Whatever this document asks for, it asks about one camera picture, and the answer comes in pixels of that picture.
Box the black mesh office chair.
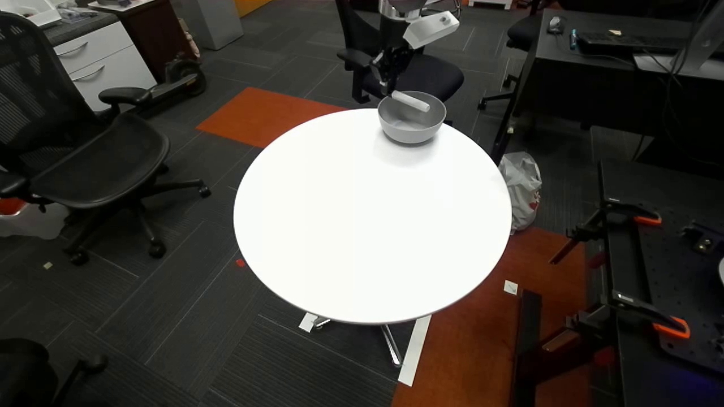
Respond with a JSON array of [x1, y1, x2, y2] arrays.
[[0, 10, 209, 264]]

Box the black desk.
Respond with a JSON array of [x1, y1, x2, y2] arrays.
[[490, 7, 722, 170]]

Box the black keyboard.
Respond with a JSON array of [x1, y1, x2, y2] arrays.
[[577, 31, 656, 54]]

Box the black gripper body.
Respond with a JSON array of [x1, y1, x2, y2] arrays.
[[368, 43, 411, 96]]

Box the lower orange-handled clamp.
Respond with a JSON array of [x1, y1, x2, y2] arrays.
[[565, 288, 692, 342]]

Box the black padded office chair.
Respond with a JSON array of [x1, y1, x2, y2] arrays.
[[334, 0, 464, 103]]

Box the grey round bowl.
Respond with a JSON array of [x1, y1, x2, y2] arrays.
[[378, 89, 447, 145]]

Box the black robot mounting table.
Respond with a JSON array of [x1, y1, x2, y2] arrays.
[[510, 161, 724, 407]]

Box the orange-handled clamp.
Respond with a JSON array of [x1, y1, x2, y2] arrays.
[[565, 288, 692, 342], [552, 196, 662, 264]]

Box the black electric scooter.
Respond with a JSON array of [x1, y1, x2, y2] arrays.
[[139, 54, 206, 109]]

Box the white drawer cabinet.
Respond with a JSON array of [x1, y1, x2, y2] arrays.
[[45, 10, 155, 111]]

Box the white table base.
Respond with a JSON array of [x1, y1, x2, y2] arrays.
[[295, 309, 434, 389]]

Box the white plastic bag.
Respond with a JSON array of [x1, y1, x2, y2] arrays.
[[500, 150, 543, 233]]

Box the upper orange-handled clamp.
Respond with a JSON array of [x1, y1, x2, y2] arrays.
[[552, 196, 662, 264]]

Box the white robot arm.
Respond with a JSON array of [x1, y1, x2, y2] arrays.
[[370, 0, 464, 98]]

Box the black chair at bottom left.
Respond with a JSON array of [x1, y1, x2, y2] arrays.
[[0, 337, 109, 407]]

